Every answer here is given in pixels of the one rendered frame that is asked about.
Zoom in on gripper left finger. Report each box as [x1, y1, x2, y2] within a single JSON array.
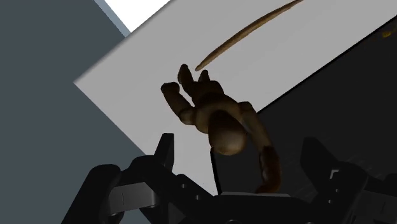
[[61, 132, 215, 224]]

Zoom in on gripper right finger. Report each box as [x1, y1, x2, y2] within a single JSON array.
[[299, 137, 397, 224]]

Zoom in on brown wooden mannequin figure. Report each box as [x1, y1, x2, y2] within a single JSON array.
[[160, 64, 282, 194]]

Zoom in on long brown wooden stick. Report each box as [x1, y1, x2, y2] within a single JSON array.
[[195, 0, 303, 72]]

